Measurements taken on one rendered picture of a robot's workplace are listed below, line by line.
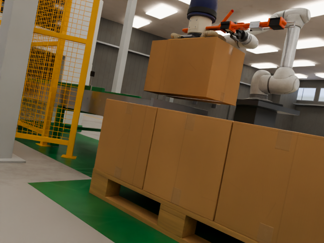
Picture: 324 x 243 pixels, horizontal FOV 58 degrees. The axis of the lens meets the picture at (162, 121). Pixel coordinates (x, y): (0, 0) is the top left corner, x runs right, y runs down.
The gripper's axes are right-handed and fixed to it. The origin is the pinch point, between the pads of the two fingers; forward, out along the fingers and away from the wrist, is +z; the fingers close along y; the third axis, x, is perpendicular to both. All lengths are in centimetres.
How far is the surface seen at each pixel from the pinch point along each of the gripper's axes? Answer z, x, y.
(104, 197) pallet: 78, 8, 118
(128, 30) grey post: -163, 311, -68
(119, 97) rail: 33, 65, 62
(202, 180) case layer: 77, -49, 92
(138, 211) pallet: 75, -15, 118
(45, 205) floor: 109, 12, 120
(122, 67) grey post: -165, 311, 1
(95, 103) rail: 33, 95, 71
